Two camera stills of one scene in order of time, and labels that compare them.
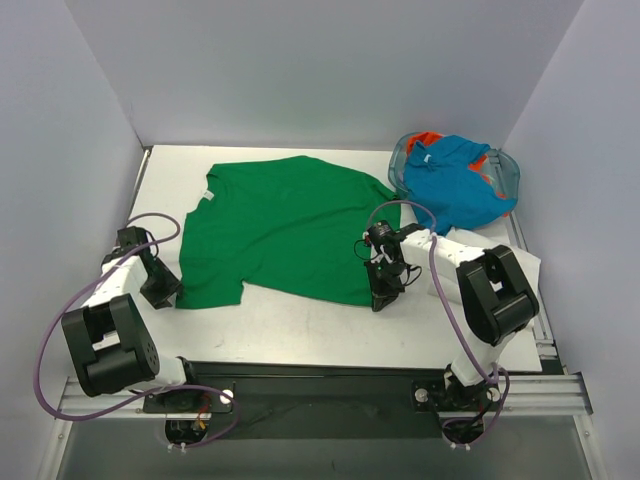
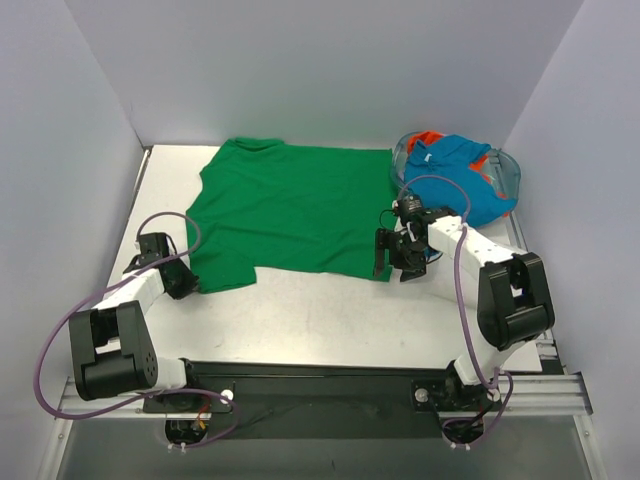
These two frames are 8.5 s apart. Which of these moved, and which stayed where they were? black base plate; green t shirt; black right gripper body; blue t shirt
Moved: green t shirt; black right gripper body
Stayed: blue t shirt; black base plate
